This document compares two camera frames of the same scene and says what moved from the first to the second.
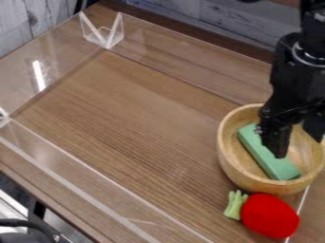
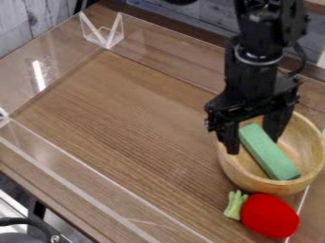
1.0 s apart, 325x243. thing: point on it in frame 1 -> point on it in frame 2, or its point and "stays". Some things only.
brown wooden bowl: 303,156 stays
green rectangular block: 279,167 stays
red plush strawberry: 265,214 stays
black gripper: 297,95 -> 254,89
